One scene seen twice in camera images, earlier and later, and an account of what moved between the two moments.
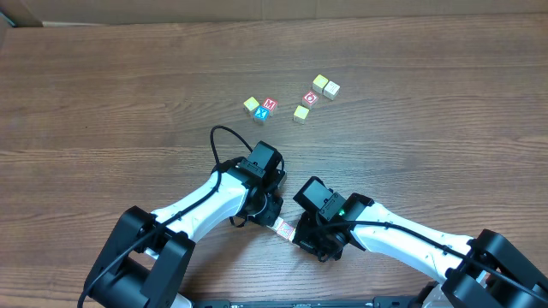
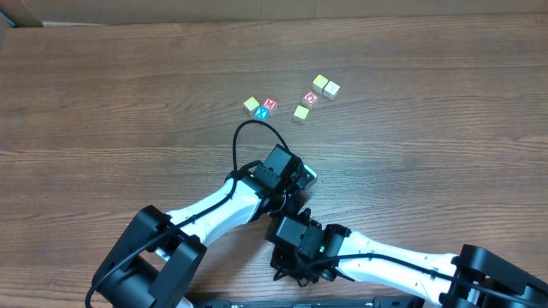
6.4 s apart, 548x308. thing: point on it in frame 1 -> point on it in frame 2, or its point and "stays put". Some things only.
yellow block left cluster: x=250 y=105 stays put
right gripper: x=302 y=234 -> x=284 y=265
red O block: x=310 y=99 stays put
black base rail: x=378 y=302 stays put
